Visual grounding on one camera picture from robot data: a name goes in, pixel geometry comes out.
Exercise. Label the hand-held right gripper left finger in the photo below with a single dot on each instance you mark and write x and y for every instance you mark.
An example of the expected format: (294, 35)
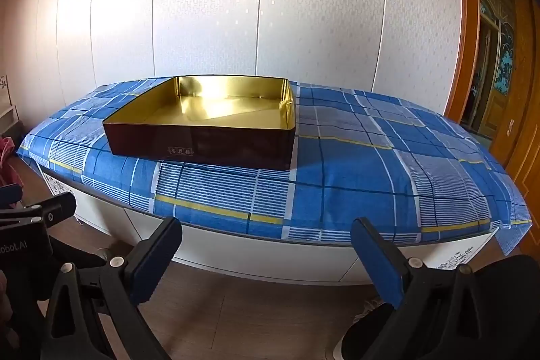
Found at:
(157, 258)

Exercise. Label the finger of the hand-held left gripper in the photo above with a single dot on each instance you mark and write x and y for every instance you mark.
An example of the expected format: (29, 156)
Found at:
(9, 193)
(50, 210)

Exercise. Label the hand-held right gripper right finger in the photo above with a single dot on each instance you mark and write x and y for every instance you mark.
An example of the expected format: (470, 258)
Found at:
(377, 258)

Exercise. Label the dark brown box gold inside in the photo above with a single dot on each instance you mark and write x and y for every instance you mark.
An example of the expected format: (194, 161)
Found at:
(202, 140)

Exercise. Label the person's left hand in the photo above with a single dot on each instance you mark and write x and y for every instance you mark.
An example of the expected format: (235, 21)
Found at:
(4, 305)

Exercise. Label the red ruffled cloth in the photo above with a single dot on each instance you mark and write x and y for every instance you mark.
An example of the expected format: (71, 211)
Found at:
(6, 155)

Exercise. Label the person's left white shoe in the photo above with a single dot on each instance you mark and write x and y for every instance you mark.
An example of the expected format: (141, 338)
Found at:
(109, 253)

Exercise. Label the person's white shoe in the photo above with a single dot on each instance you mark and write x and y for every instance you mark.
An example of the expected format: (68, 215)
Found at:
(368, 307)
(109, 253)

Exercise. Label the person's right white shoe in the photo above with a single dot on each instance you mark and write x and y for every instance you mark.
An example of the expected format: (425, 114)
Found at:
(368, 307)

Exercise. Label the white shelf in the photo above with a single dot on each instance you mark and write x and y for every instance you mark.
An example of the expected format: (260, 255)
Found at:
(9, 111)

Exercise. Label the blue plaid cloth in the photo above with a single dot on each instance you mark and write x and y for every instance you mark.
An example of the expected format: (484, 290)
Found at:
(337, 170)

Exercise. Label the white cabinet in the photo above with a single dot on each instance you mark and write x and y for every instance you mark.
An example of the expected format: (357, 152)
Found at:
(261, 254)

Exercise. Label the ornate wooden door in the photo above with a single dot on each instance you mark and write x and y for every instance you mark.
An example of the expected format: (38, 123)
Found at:
(500, 64)

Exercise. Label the wooden door frame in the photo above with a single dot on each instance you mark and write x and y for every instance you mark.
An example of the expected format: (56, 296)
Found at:
(466, 27)

